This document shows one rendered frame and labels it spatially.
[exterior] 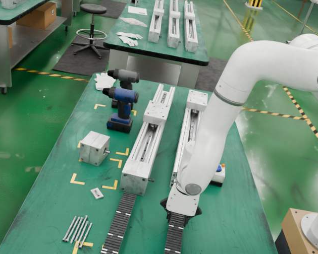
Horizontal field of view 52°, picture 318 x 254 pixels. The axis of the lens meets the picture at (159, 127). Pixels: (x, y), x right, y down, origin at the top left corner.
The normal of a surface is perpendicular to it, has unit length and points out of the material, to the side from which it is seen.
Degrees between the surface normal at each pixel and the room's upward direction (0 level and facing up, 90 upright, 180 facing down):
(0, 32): 90
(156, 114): 0
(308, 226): 1
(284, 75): 102
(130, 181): 90
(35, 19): 90
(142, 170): 0
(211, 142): 44
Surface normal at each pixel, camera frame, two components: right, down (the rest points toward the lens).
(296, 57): -0.71, 0.00
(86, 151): -0.28, 0.47
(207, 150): 0.14, -0.20
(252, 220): 0.18, -0.83
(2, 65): -0.03, 0.52
